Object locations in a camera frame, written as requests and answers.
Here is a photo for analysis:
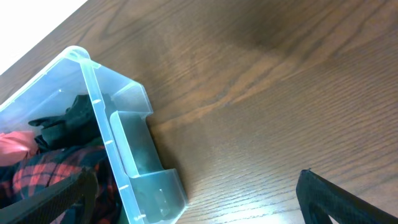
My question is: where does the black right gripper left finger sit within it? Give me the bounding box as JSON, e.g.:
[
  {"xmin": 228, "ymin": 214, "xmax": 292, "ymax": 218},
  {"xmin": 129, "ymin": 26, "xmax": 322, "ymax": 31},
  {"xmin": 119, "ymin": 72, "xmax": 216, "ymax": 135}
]
[{"xmin": 1, "ymin": 169, "xmax": 98, "ymax": 224}]

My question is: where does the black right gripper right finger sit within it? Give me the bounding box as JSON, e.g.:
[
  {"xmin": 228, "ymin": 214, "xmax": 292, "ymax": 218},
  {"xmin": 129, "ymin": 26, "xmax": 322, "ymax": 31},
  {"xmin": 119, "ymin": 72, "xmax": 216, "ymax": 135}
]
[{"xmin": 296, "ymin": 170, "xmax": 397, "ymax": 224}]

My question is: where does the red navy plaid shirt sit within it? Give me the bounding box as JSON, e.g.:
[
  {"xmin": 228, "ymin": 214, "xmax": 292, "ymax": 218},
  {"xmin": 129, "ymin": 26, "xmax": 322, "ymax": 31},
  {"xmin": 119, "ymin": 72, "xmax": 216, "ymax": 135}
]
[{"xmin": 1, "ymin": 146, "xmax": 122, "ymax": 223}]

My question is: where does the dark navy garment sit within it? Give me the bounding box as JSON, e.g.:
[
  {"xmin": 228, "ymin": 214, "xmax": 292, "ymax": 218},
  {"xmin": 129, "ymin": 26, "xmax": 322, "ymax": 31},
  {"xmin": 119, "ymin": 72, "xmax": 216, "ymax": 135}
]
[{"xmin": 29, "ymin": 95, "xmax": 104, "ymax": 152}]

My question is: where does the pink shirt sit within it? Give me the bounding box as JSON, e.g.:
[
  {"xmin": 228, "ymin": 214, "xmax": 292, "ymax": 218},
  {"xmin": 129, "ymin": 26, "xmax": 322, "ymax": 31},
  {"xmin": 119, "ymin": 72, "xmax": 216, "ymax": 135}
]
[{"xmin": 1, "ymin": 131, "xmax": 39, "ymax": 167}]

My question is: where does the dark green garment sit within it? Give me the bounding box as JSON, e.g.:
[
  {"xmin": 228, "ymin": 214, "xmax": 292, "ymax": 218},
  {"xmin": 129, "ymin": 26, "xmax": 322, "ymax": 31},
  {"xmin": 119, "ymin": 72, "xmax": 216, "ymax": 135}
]
[{"xmin": 118, "ymin": 111, "xmax": 163, "ymax": 223}]

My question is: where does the clear plastic storage bin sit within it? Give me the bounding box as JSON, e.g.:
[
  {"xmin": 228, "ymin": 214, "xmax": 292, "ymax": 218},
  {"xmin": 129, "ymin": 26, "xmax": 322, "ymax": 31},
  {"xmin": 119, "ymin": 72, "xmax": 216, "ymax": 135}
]
[{"xmin": 1, "ymin": 46, "xmax": 188, "ymax": 223}]

